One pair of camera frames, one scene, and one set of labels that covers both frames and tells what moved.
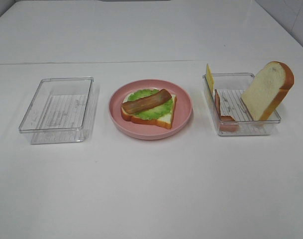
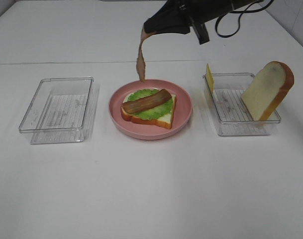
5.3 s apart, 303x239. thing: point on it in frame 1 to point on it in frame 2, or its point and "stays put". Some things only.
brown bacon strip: x=134 y=106 stays put
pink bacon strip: x=227 y=123 to x=141 y=64
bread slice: x=165 y=122 stays put
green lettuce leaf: x=154 y=112 stays put
